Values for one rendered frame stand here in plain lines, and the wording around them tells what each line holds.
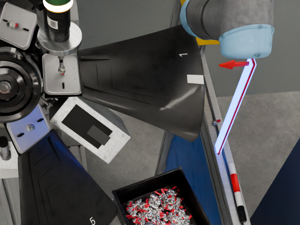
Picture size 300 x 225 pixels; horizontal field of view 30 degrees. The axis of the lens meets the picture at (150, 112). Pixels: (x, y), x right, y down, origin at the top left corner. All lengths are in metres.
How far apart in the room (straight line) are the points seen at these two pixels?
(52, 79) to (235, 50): 0.34
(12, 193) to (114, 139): 0.51
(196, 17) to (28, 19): 0.27
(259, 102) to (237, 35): 1.74
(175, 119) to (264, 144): 1.43
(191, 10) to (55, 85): 0.26
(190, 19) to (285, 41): 1.34
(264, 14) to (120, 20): 1.18
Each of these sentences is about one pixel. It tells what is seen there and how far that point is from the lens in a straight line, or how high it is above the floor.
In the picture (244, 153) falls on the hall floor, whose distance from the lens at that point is 2.36.
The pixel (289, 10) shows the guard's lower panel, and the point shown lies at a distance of 2.10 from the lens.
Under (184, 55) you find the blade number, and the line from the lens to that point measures 1.04.
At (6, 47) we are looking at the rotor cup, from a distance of 0.95.
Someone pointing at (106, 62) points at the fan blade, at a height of 1.19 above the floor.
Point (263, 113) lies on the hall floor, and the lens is 2.50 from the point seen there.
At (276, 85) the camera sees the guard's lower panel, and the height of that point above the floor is 0.10.
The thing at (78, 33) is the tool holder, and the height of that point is 1.29.
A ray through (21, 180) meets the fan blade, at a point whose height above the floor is 1.08.
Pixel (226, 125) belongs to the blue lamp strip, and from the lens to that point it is 1.22.
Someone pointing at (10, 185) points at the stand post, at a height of 0.62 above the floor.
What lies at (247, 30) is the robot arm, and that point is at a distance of 0.79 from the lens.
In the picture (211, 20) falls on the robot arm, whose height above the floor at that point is 1.36.
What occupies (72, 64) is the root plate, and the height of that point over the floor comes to 1.18.
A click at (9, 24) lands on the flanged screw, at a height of 1.26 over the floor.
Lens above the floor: 1.97
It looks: 55 degrees down
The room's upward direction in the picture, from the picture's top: 10 degrees clockwise
